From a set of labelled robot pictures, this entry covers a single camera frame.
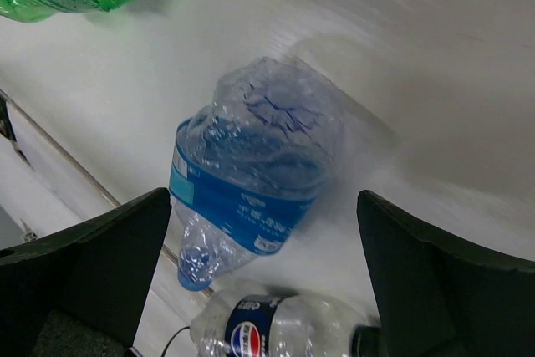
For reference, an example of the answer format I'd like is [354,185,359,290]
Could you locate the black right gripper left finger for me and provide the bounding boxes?
[1,188,171,356]

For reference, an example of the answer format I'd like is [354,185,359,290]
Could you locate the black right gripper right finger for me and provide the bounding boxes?
[356,190,534,356]

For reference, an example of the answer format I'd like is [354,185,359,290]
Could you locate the pepsi bottle black cap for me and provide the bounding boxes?
[190,281,388,356]

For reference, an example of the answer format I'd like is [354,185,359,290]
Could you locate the crushed blue label bottle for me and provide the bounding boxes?
[169,57,344,291]

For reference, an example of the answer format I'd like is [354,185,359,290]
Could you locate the aluminium frame rail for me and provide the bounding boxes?
[0,89,185,268]

